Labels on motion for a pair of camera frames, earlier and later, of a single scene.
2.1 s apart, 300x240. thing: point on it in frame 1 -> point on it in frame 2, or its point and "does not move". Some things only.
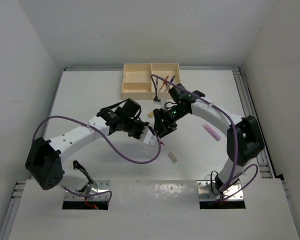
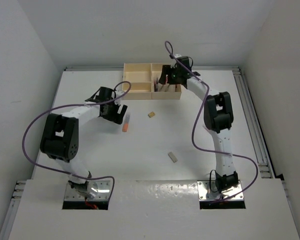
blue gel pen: x=168 y=86 does not move
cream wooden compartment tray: x=137 y=83 does not move
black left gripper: x=143 y=124 -> x=116 y=117
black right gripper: x=163 y=127 -> x=167 y=70
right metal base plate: x=205 y=191 does not move
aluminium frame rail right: x=264 y=161 does not move
